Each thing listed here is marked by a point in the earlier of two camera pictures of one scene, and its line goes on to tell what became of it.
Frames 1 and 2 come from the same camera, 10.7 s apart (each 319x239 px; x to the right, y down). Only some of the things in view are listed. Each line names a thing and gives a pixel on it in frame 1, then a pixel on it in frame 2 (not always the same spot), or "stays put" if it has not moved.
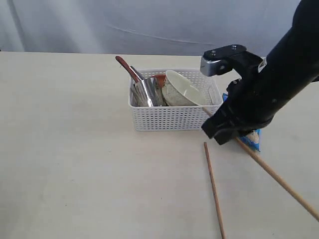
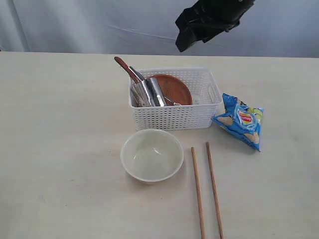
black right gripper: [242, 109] → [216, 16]
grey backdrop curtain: [182, 28] stays put
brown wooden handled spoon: [121, 61] stays put
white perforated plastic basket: [176, 118] stays put
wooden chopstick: [276, 177] → [198, 192]
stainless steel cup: [145, 93] stays put
